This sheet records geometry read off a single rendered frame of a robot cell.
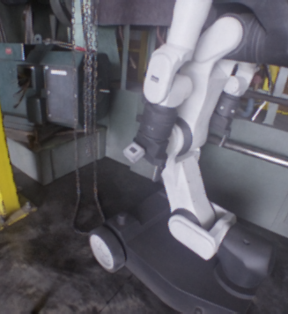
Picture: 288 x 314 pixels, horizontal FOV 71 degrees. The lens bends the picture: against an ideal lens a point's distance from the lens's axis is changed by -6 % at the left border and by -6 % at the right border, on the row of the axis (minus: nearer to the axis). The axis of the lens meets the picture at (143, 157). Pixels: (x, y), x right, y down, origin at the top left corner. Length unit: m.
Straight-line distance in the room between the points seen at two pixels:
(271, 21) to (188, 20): 0.22
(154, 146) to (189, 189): 0.29
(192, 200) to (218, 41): 0.53
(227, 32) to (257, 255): 0.66
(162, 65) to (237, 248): 0.61
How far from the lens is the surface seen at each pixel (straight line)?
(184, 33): 0.50
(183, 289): 0.84
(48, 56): 1.38
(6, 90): 1.58
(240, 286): 0.90
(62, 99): 1.31
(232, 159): 1.33
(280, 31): 0.61
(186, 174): 0.80
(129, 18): 1.63
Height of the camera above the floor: 0.87
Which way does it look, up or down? 27 degrees down
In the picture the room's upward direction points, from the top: 6 degrees clockwise
